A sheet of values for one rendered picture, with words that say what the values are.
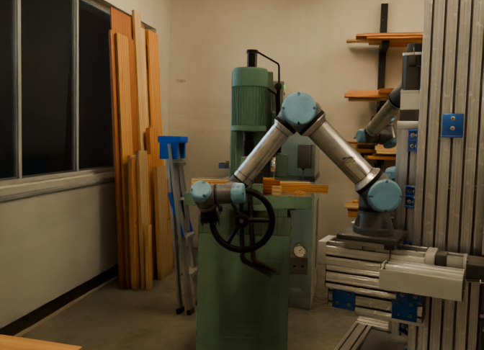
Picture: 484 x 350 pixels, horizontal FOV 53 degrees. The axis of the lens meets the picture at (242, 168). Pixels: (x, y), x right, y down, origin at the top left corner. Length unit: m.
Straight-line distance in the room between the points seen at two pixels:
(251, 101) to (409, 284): 1.13
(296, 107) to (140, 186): 2.20
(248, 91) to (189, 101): 2.67
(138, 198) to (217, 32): 2.04
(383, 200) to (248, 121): 0.88
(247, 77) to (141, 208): 1.70
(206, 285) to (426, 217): 1.05
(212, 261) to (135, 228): 1.46
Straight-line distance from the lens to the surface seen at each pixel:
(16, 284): 3.12
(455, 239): 2.05
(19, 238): 3.08
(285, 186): 2.44
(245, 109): 2.36
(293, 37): 4.86
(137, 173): 3.71
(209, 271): 2.38
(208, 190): 1.74
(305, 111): 1.69
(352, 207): 4.29
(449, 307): 2.11
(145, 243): 3.75
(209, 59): 4.99
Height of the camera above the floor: 1.18
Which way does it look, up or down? 4 degrees down
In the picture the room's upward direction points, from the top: 1 degrees clockwise
